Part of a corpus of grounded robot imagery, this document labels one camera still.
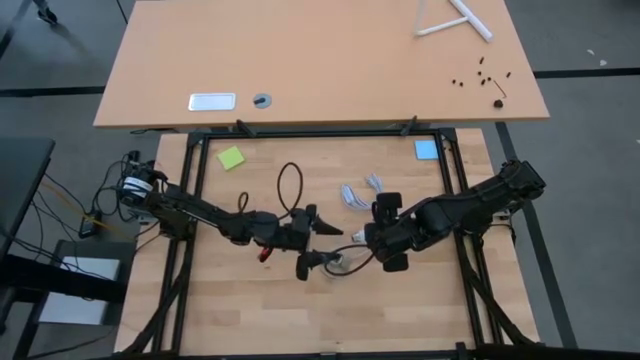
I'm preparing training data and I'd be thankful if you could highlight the white box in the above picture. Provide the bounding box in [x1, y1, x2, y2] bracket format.
[38, 255, 122, 326]

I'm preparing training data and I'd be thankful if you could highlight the thin white strip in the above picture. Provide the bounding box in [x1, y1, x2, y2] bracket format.
[412, 0, 429, 37]

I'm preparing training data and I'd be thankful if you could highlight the short white bar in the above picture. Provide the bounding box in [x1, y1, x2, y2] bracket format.
[415, 16, 470, 38]

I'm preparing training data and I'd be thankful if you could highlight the black looped camera cable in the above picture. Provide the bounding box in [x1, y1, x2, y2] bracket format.
[276, 161, 305, 217]
[323, 243, 376, 278]

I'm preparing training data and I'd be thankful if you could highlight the black aluminium frame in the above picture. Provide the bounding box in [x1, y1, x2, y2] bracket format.
[113, 127, 549, 360]

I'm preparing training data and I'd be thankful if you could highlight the orange-brown desk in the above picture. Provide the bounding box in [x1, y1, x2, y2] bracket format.
[93, 0, 551, 130]

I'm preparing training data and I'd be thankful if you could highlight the black side table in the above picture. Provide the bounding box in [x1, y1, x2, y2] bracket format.
[0, 137, 56, 259]

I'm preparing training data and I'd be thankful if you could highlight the black frame clamp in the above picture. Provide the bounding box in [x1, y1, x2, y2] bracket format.
[399, 115, 420, 138]
[233, 118, 258, 138]

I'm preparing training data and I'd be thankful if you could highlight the black chair caster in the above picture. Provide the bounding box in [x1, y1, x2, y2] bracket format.
[32, 0, 60, 26]

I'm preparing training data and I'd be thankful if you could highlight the black sleeved cable bundle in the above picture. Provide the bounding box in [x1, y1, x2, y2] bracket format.
[119, 239, 194, 357]
[457, 239, 544, 349]

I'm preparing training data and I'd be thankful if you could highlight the black power brick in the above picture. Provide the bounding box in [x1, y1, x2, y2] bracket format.
[78, 212, 103, 240]

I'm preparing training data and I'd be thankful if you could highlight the long white bar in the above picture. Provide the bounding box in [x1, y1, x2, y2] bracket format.
[448, 0, 495, 43]

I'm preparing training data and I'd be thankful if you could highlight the silver rectangular desk plate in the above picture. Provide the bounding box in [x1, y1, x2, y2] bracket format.
[187, 92, 237, 112]

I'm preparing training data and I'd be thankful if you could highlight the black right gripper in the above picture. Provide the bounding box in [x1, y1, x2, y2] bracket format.
[363, 192, 427, 274]

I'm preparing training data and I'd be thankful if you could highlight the black metal beam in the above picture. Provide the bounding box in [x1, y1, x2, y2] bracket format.
[0, 253, 129, 304]

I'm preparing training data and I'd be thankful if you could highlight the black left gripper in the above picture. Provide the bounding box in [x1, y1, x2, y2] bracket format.
[287, 203, 345, 282]

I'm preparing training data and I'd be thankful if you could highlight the blue sticky note pad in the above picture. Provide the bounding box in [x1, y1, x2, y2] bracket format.
[413, 139, 441, 162]

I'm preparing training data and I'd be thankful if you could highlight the green sticky note pad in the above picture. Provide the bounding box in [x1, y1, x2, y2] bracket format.
[216, 145, 246, 172]

